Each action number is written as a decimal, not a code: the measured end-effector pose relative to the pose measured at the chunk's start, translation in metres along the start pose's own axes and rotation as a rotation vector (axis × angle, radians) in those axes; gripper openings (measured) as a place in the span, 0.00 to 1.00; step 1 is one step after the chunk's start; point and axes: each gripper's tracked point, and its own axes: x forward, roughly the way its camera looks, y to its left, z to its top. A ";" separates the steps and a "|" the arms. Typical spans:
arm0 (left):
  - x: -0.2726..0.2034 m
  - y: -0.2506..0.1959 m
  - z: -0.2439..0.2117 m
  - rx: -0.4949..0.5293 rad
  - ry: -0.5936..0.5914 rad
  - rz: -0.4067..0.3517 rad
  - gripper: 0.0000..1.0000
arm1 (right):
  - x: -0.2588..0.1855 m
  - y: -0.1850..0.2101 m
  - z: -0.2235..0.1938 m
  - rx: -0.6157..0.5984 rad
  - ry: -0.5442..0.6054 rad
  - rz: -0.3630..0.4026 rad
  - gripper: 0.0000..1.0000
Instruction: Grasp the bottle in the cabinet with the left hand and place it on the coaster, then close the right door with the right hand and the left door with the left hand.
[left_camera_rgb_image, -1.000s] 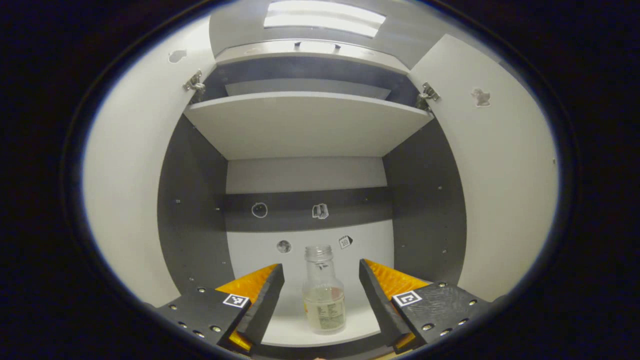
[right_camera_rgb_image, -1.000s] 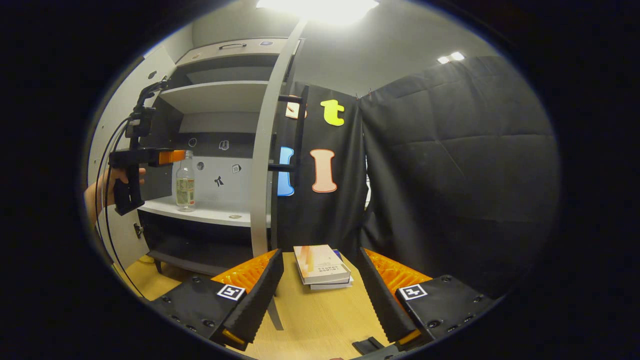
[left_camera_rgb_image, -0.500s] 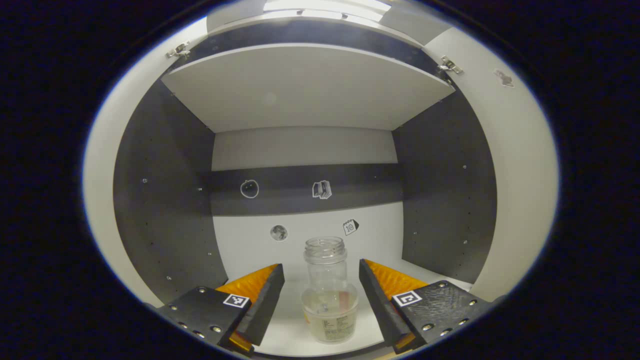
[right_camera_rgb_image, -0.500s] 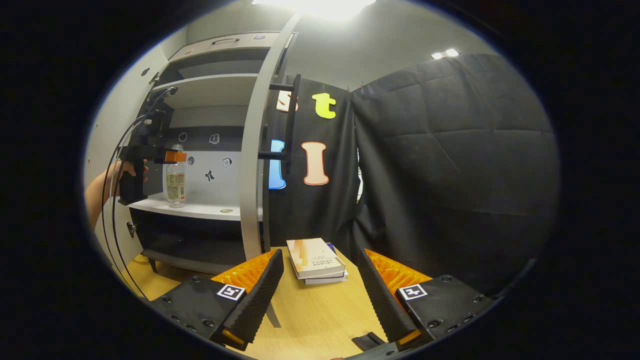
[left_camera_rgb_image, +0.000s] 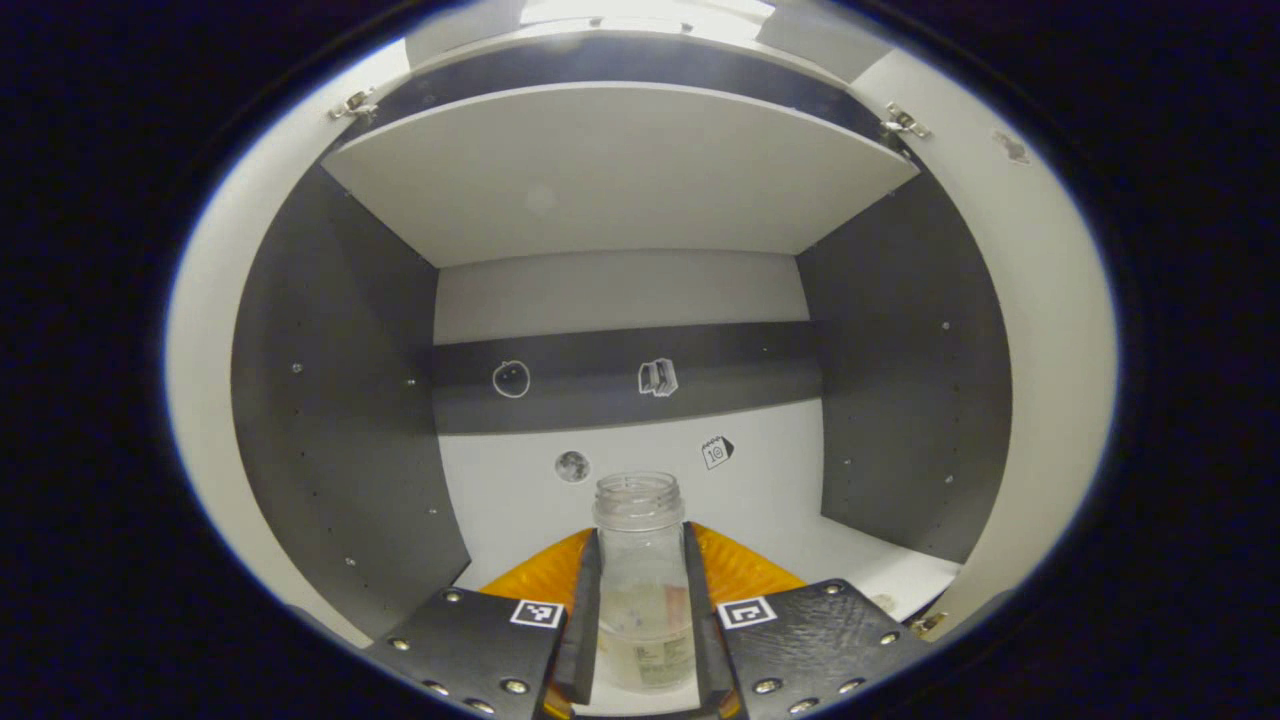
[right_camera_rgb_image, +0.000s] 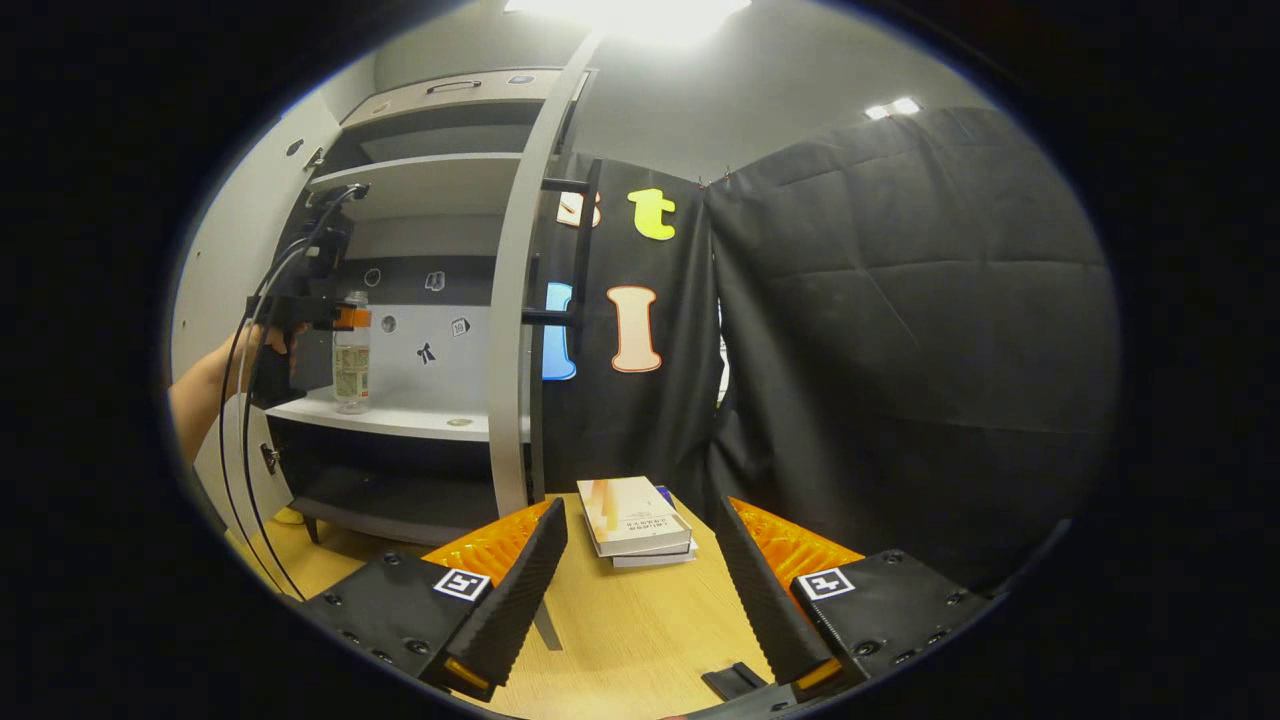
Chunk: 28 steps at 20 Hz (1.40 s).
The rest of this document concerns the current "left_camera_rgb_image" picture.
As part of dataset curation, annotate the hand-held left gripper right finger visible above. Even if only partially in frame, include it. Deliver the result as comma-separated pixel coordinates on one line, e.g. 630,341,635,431
683,522,936,720

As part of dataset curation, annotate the clear glass bottle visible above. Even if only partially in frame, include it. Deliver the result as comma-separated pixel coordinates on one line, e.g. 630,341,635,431
592,472,701,693

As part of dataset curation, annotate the grey cabinet door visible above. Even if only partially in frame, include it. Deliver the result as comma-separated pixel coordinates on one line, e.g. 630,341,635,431
165,38,416,649
848,48,1119,641

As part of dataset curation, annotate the grey white cabinet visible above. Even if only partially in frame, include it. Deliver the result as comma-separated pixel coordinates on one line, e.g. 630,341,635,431
232,20,1013,716

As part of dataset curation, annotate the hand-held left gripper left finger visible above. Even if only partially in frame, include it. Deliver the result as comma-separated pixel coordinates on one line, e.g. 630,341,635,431
365,528,603,720

